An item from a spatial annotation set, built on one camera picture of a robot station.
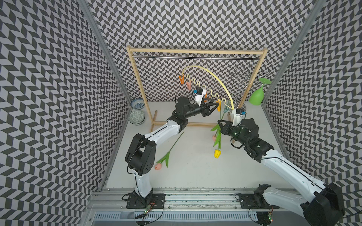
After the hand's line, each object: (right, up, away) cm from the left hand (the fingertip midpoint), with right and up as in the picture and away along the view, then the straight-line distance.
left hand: (216, 103), depth 75 cm
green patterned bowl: (-54, -9, +31) cm, 63 cm away
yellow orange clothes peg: (0, -2, -3) cm, 4 cm away
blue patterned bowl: (-58, +2, +42) cm, 71 cm away
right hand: (+1, -11, +1) cm, 11 cm away
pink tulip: (-33, -37, +8) cm, 50 cm away
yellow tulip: (0, -22, -2) cm, 22 cm away
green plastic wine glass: (+28, +4, +14) cm, 32 cm away
